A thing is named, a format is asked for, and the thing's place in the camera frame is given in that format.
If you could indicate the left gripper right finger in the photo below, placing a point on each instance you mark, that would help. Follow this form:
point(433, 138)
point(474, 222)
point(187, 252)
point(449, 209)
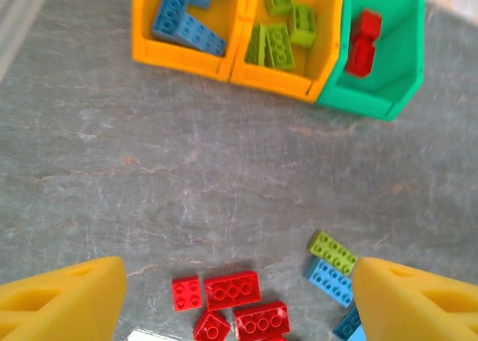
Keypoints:
point(418, 307)

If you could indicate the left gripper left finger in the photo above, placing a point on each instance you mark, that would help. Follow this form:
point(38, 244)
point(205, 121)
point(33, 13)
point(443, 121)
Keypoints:
point(56, 303)

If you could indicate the small red lego brick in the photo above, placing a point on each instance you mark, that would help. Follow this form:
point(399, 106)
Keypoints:
point(187, 293)

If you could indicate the green plastic bin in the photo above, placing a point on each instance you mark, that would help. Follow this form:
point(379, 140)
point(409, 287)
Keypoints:
point(358, 102)

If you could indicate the orange plastic bin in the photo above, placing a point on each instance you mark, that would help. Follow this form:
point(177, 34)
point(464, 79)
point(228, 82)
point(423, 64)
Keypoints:
point(179, 61)
point(269, 81)

